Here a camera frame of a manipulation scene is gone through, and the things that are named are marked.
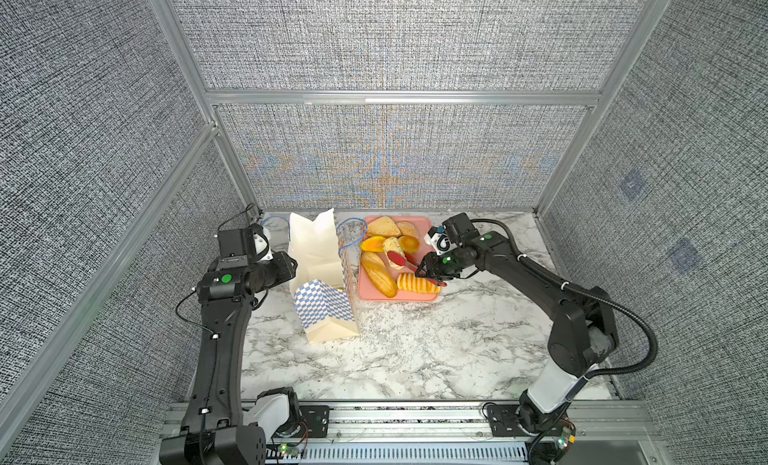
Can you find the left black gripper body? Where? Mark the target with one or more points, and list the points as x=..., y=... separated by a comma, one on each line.
x=274, y=271

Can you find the triangular brown bread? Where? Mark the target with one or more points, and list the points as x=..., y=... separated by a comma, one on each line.
x=383, y=226

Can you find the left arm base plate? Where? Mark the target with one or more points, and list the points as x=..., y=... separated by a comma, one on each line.
x=314, y=423

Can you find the pale seeded bread roll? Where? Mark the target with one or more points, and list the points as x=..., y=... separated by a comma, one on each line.
x=392, y=244

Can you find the red kitchen tongs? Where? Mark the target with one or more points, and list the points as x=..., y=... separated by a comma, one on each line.
x=402, y=260

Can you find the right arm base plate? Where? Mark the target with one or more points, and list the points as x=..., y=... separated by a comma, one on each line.
x=512, y=420

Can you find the lower ridged yellow bread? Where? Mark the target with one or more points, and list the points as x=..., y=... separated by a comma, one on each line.
x=411, y=283

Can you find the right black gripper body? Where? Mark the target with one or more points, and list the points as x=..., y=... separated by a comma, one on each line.
x=444, y=266

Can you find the small round golden bun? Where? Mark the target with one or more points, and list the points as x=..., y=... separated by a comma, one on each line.
x=409, y=244

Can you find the long brown baguette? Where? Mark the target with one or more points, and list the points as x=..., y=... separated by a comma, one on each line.
x=378, y=274

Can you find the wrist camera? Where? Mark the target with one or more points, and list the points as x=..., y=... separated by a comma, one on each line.
x=438, y=239
x=260, y=238

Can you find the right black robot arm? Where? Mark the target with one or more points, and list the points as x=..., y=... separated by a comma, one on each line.
x=583, y=327

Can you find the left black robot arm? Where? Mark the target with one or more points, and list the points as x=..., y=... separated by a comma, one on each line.
x=213, y=430

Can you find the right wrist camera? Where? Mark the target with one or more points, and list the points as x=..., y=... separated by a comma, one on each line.
x=438, y=239

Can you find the orange oval bread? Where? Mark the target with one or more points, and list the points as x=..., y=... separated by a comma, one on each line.
x=374, y=244

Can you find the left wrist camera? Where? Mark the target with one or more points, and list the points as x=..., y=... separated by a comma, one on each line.
x=260, y=238

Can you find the pale bread at tray back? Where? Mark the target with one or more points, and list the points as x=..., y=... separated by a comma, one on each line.
x=407, y=228

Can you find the pink plastic tray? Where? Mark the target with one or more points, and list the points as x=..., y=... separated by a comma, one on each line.
x=367, y=291

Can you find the blue checkered paper bag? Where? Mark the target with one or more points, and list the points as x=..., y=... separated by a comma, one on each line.
x=319, y=290

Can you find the aluminium front rail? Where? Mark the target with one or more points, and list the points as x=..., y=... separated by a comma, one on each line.
x=455, y=432

